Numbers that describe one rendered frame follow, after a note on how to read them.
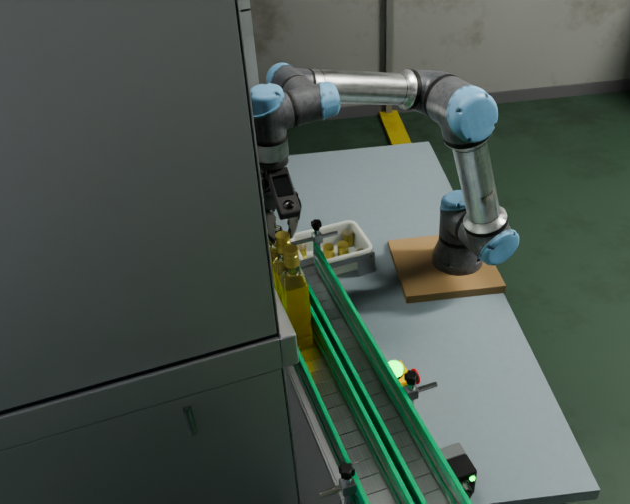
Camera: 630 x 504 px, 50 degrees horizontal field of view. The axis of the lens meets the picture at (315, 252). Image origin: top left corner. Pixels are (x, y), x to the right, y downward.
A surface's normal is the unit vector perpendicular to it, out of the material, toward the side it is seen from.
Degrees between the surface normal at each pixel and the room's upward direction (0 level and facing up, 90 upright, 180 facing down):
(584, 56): 90
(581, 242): 0
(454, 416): 0
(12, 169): 90
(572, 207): 0
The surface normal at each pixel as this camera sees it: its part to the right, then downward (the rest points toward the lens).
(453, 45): 0.10, 0.60
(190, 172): 0.32, 0.56
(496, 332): -0.06, -0.79
